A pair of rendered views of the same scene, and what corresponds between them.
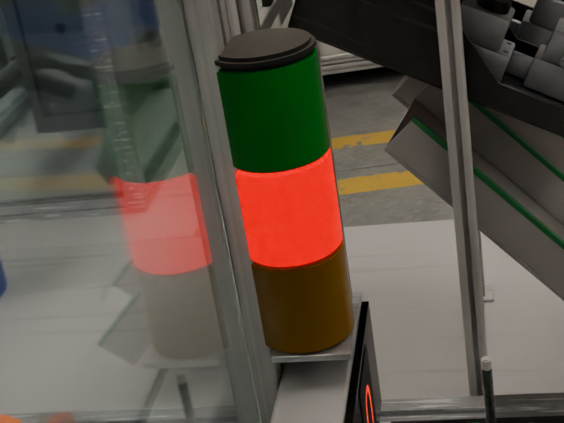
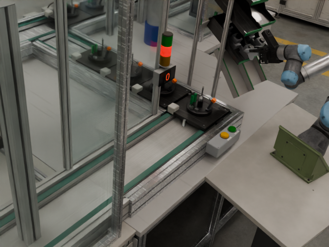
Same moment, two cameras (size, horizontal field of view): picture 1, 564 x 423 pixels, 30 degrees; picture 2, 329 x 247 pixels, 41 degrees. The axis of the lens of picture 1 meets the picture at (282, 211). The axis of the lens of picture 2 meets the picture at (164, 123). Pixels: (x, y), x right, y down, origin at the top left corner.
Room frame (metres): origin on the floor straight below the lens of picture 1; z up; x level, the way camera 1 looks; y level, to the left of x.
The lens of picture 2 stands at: (-1.18, -0.74, 2.25)
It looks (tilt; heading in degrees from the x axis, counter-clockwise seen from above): 36 degrees down; 23
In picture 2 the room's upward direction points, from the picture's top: 7 degrees clockwise
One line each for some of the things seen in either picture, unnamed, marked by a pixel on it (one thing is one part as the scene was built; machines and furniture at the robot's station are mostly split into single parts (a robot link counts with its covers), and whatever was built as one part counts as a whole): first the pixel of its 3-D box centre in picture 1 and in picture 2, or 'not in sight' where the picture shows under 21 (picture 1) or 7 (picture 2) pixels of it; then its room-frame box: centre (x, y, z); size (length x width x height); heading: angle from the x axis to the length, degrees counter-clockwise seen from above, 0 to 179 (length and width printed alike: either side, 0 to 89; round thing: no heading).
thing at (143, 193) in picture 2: not in sight; (190, 155); (0.34, -0.25, 0.91); 0.89 x 0.06 x 0.11; 168
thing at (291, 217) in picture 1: (286, 200); (166, 49); (0.48, 0.00, 1.33); 0.05 x 0.05 x 0.05
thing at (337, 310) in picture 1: (300, 288); (164, 59); (0.48, 0.00, 1.28); 0.05 x 0.05 x 0.05
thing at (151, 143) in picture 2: not in sight; (158, 141); (0.35, -0.07, 0.91); 0.84 x 0.28 x 0.10; 168
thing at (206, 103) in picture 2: not in sight; (199, 107); (0.64, -0.16, 0.98); 0.14 x 0.14 x 0.02
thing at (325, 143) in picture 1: (271, 105); (167, 39); (0.48, 0.00, 1.38); 0.05 x 0.05 x 0.05
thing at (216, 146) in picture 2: not in sight; (223, 140); (0.51, -0.35, 0.93); 0.21 x 0.07 x 0.06; 168
